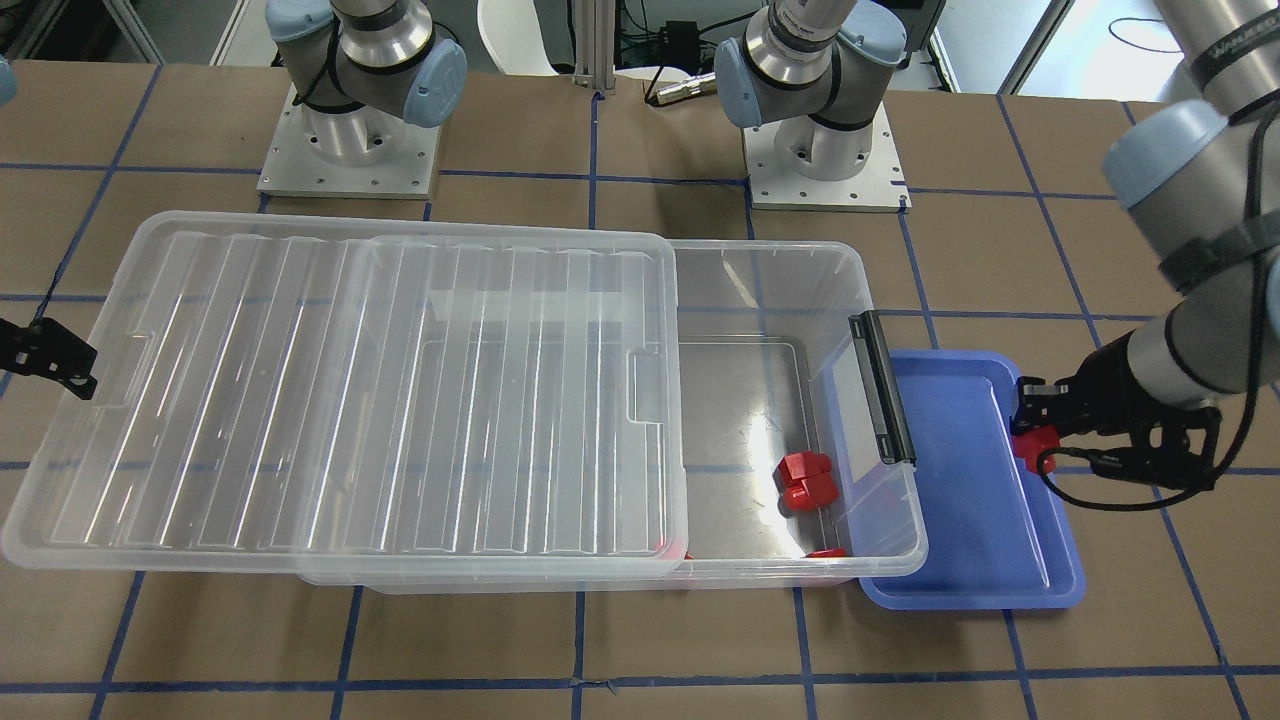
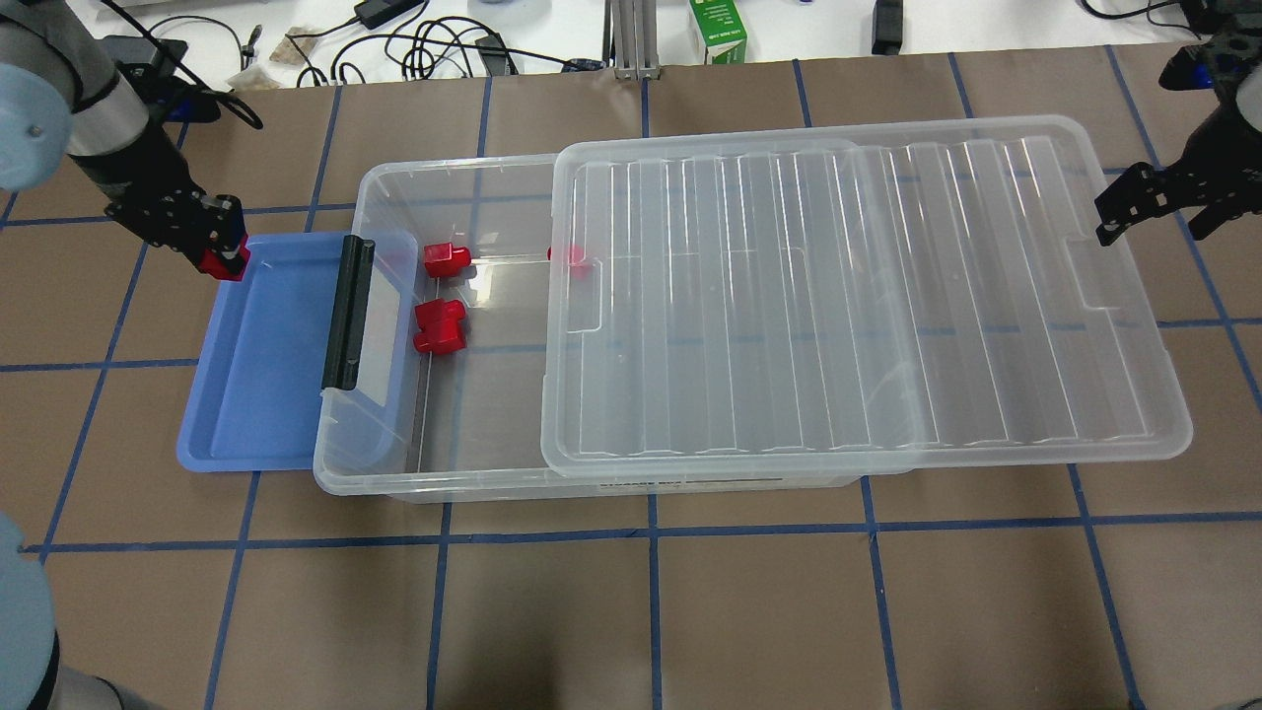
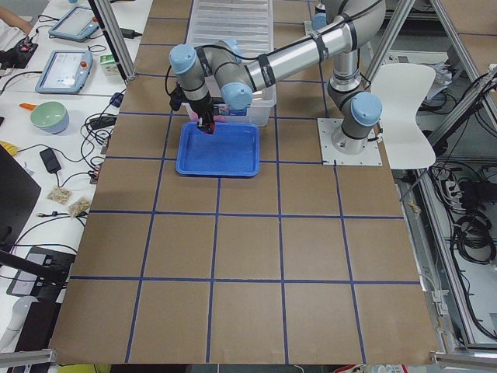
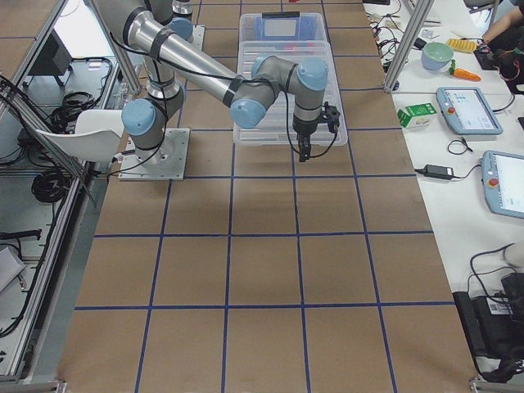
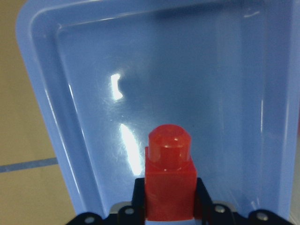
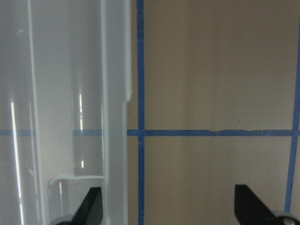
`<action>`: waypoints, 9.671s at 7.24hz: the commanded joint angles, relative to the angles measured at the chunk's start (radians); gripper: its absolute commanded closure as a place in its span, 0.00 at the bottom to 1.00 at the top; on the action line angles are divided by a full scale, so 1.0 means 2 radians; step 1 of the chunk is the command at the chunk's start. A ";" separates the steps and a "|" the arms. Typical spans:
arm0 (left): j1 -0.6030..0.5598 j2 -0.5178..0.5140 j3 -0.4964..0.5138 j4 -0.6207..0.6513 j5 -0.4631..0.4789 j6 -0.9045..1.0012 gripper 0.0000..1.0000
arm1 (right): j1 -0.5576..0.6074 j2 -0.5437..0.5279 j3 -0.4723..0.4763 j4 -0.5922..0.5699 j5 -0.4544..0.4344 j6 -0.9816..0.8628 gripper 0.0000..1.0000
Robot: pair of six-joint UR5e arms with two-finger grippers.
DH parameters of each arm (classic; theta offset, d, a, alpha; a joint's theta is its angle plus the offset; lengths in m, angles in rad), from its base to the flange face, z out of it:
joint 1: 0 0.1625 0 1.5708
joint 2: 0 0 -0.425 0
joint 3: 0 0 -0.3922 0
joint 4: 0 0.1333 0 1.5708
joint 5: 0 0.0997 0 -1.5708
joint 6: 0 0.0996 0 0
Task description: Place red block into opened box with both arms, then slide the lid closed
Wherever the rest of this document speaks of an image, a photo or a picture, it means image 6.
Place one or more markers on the clear plastic box lid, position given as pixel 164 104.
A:
pixel 65 81

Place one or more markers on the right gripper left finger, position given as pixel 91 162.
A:
pixel 90 212

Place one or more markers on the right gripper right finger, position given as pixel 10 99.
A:
pixel 250 210

